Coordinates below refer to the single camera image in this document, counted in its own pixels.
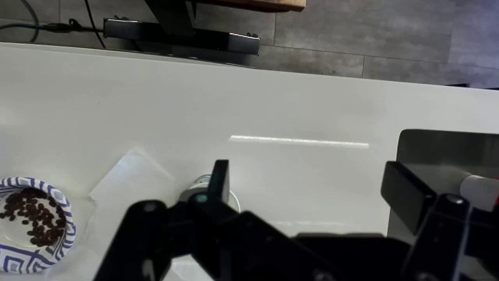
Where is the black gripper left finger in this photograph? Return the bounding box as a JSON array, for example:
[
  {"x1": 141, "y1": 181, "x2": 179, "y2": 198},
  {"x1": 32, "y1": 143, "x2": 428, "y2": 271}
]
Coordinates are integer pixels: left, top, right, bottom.
[{"x1": 93, "y1": 159, "x2": 333, "y2": 281}]

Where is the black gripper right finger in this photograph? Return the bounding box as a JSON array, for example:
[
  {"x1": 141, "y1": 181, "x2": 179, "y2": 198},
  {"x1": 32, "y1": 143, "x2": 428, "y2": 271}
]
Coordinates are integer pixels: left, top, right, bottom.
[{"x1": 380, "y1": 160, "x2": 499, "y2": 281}]

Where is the clear plastic wrapper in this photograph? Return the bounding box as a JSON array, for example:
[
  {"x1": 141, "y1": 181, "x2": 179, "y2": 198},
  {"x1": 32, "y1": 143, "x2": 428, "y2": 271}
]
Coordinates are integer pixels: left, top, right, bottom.
[{"x1": 90, "y1": 148, "x2": 177, "y2": 209}]

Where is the black stand base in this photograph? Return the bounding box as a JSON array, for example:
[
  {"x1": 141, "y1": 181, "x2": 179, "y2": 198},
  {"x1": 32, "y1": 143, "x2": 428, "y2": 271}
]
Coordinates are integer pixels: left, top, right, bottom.
[{"x1": 102, "y1": 0, "x2": 260, "y2": 54}]

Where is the black cable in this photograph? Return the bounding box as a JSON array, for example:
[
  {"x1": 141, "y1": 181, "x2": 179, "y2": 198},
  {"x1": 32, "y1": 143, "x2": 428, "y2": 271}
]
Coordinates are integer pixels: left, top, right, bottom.
[{"x1": 0, "y1": 0, "x2": 107, "y2": 51}]

